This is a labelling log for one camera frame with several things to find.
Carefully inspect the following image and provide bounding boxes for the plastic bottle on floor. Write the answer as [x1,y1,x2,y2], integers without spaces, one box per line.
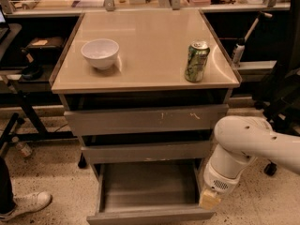
[12,136,32,158]

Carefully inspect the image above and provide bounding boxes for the black desk frame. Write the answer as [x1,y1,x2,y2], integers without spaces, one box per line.
[0,23,75,157]

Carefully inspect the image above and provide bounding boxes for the black bag on shelf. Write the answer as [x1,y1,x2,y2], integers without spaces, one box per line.
[26,37,66,64]

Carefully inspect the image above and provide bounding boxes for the grey middle drawer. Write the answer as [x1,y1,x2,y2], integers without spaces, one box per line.
[82,140,211,164]

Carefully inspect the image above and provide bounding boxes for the grey drawer cabinet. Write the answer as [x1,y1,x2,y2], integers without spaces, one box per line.
[49,8,243,171]

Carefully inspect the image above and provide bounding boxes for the dark trouser leg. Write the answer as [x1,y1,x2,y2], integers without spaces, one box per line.
[0,157,16,214]

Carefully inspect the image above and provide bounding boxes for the laptop computer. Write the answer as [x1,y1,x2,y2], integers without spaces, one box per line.
[0,6,10,42]

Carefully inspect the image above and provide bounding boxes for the white sneaker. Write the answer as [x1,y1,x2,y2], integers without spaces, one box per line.
[0,191,53,222]

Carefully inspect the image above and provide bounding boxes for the grey bottom drawer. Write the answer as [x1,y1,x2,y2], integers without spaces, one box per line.
[87,159,214,225]

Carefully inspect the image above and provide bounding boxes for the grey top drawer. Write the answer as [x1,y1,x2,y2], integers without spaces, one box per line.
[64,104,229,136]

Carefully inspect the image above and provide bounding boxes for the black office chair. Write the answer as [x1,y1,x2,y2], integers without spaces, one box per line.
[251,0,300,177]

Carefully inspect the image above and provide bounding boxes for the white handheld tool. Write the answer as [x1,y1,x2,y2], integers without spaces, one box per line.
[232,11,273,68]

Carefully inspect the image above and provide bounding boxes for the white bowl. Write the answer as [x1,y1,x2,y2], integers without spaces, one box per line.
[81,38,119,69]

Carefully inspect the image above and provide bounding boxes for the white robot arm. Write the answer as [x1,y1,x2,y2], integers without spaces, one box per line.
[200,115,300,210]

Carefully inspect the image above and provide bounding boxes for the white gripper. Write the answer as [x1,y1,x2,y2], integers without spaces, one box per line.
[199,163,241,210]

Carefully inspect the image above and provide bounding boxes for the grey drawer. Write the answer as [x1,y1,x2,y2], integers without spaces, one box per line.
[87,159,214,225]
[64,104,229,136]
[82,140,211,164]

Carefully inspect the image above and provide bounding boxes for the green soda can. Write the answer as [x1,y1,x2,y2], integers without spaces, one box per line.
[185,40,210,83]

